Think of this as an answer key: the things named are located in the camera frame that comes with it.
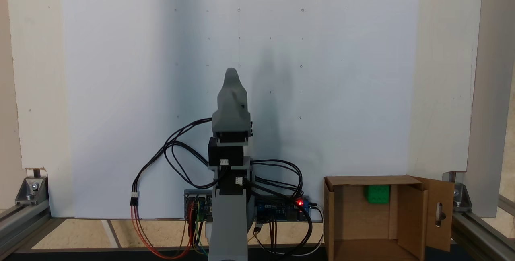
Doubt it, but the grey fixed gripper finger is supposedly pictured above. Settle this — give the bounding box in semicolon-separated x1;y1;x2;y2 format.
217;87;248;110

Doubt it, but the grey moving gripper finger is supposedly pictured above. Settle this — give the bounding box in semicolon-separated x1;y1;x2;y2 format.
224;68;242;88

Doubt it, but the green die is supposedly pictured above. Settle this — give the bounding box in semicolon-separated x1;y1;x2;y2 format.
364;185;391;205

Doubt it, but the blue circuit board, red light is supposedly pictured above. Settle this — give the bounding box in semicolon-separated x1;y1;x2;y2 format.
254;195;311;223

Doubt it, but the large white paper sheet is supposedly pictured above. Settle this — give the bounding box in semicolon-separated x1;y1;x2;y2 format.
60;0;421;220

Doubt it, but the brown cardboard box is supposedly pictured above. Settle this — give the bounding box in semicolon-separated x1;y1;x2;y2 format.
323;175;456;261

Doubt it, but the black servo cable loop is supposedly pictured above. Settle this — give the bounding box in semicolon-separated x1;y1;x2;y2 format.
164;118;214;161

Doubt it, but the black servo cable bundle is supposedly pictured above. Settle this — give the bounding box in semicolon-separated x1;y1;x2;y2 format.
245;160;305;202

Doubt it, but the circuit board with jumper wires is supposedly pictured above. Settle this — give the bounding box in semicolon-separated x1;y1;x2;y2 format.
184;189;214;222

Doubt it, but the black cable with white connector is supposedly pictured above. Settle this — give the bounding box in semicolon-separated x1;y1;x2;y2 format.
130;140;220;207

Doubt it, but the coloured jumper wire bundle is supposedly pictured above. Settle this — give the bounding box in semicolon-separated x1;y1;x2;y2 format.
180;201;208;256

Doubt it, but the black board cable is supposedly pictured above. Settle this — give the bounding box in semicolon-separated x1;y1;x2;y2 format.
253;203;313;258

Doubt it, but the thin white cable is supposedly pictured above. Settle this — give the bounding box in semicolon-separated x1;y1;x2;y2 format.
257;205;325;257

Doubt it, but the orange wire bundle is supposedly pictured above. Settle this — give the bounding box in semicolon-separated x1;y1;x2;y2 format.
130;203;196;260

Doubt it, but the metal corner bracket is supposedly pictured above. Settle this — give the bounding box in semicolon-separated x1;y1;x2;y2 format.
15;176;50;206
442;171;474;213

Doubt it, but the aluminium frame rail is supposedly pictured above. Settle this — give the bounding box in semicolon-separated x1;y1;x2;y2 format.
0;201;52;260
450;195;515;261

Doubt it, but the aluminium frame post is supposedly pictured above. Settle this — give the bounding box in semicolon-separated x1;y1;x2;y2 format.
463;0;515;218

